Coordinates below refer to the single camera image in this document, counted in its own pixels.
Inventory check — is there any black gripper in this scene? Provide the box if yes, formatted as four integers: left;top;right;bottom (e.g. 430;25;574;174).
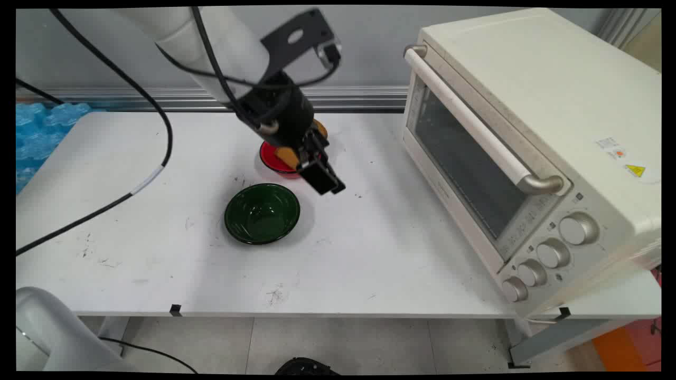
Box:
240;71;347;196

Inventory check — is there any oven door with handle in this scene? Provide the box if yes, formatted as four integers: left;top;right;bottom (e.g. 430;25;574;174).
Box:
402;44;574;275

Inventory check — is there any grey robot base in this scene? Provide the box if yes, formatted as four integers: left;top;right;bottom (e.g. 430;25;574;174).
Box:
16;287;139;373

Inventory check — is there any brown toast slice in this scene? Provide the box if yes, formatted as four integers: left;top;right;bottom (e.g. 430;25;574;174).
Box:
274;119;328;165

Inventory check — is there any red bowl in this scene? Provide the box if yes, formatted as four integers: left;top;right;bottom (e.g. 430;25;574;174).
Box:
259;140;324;178

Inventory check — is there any dark green bowl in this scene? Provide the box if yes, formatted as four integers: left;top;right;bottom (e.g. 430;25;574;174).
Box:
224;183;301;245

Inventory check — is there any black round floor object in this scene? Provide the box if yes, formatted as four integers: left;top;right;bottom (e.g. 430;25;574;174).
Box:
274;357;340;375

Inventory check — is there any small silver oven knob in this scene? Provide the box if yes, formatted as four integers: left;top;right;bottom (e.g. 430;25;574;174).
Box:
517;259;548;288
501;276;529;303

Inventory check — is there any cream toaster oven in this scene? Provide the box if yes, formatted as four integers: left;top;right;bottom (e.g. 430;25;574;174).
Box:
402;7;662;319

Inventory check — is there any medium silver oven knob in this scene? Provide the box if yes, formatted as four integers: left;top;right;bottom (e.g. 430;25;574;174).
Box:
536;237;571;269

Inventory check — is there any large silver oven knob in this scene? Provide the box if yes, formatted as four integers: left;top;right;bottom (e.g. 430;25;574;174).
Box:
558;212;600;246

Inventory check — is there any white label sticker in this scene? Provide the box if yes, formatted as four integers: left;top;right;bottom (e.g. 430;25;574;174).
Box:
595;137;630;160

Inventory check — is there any grey ribbed panel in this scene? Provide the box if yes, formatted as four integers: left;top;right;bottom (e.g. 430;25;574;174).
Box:
598;8;661;49

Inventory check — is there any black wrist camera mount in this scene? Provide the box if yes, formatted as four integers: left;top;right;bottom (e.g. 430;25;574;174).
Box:
260;8;342;70

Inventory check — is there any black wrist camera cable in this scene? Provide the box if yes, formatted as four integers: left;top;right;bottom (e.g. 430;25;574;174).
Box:
156;6;341;130

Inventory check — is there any black cable with white tape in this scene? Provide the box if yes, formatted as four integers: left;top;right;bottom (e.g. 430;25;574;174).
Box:
16;8;175;257

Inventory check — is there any aluminium wall rail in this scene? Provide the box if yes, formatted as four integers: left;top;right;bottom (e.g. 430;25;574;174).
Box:
16;86;410;113

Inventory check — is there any black floor cable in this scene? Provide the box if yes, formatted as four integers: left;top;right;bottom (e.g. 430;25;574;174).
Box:
99;337;199;374

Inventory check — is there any thin black cable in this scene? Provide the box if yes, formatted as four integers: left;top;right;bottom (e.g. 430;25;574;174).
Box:
16;78;65;105

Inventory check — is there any grey table leg frame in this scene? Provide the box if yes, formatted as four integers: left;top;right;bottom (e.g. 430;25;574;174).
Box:
504;317;637;368

